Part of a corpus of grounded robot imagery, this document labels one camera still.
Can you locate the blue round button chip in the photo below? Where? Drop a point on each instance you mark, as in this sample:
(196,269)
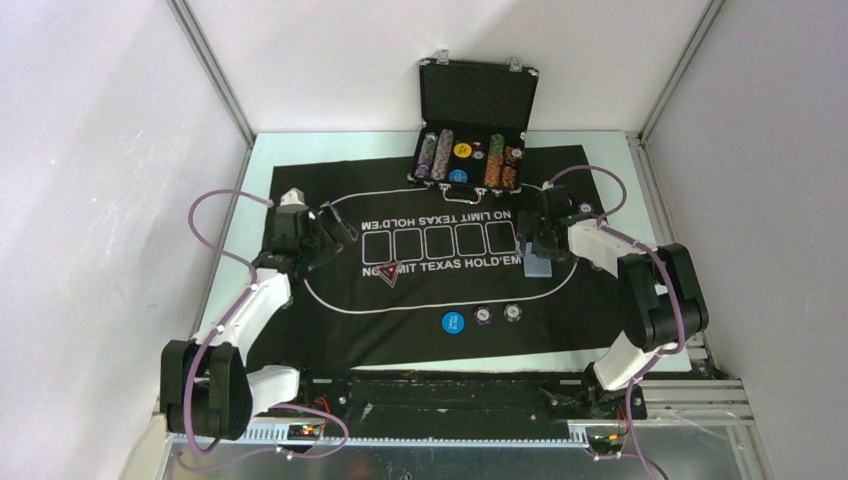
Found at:
(453,322)

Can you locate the blue card deck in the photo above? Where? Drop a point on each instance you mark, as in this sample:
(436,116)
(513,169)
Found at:
(536,267)

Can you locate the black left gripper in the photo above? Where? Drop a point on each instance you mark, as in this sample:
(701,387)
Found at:
(339,232)

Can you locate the brown chip row in case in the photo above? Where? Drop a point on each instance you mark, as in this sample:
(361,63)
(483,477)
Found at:
(509,172)

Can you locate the blue button in case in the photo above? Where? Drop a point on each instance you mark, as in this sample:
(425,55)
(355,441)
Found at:
(458,176)

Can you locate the blue yellow chip bottom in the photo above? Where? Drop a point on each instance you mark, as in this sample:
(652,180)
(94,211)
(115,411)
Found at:
(512,312)

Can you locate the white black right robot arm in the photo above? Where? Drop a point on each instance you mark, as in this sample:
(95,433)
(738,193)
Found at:
(659,297)

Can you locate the black aluminium chip case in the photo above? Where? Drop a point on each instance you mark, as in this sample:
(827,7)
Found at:
(475,100)

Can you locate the black poker felt mat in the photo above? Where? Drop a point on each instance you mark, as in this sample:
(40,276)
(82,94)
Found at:
(454,257)

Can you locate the green orange chip row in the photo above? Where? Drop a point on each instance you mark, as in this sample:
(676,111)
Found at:
(495,159)

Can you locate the red triangular all-in marker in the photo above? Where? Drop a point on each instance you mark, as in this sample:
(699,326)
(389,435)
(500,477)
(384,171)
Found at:
(389,273)

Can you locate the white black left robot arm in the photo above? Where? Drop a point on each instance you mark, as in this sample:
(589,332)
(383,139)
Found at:
(206,389)

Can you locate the purple chip row in case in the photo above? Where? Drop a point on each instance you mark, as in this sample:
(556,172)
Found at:
(426,156)

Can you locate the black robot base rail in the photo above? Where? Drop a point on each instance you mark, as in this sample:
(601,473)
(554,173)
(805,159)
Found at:
(412,405)

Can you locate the yellow button in case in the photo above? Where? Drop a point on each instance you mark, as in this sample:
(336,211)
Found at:
(462,150)

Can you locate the pink grey chip row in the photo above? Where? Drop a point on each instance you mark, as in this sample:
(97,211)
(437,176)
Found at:
(442,155)

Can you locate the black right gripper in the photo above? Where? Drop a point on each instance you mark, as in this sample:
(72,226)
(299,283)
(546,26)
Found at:
(531,223)

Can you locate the purple chip bottom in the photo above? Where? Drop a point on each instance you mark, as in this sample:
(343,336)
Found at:
(482,315)

